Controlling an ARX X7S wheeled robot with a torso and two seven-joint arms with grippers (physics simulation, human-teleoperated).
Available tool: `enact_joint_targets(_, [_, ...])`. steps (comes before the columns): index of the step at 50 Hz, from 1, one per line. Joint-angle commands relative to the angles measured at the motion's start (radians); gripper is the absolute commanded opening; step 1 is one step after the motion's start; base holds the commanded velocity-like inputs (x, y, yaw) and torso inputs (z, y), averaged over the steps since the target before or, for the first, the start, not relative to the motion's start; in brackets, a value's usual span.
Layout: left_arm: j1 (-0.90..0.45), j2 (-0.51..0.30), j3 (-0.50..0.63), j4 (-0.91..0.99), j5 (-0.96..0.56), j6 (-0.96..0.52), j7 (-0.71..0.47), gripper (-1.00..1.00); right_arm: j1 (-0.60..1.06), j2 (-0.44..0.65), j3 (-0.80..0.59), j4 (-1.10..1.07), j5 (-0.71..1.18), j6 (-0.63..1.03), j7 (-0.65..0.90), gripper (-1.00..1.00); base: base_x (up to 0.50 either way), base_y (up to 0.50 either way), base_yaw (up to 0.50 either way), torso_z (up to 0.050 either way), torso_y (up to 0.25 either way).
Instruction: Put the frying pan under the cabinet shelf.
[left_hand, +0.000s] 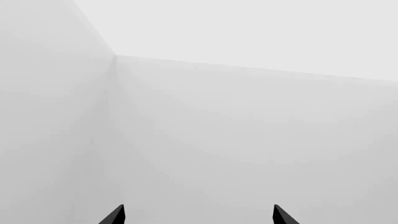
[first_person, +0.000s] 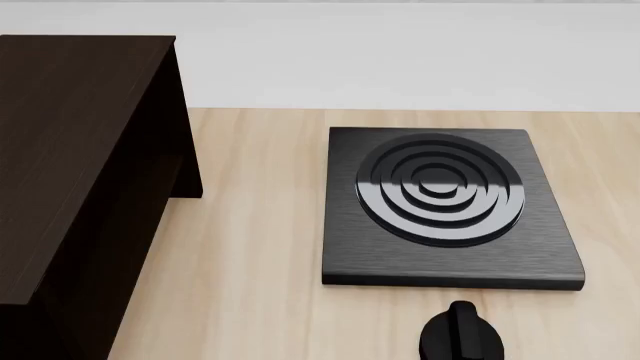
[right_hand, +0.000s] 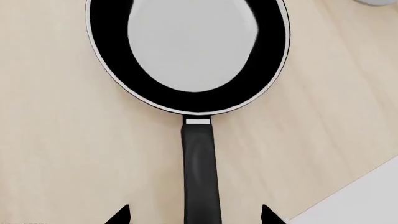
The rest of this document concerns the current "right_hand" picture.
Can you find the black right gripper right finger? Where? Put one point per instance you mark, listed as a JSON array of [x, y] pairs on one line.
[[270, 217]]

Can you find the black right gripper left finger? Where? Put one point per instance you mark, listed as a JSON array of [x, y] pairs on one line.
[[121, 217]]

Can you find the black frying pan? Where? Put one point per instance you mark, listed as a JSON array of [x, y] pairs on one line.
[[199, 163]]

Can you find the grey round object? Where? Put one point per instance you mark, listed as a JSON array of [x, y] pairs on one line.
[[377, 2]]

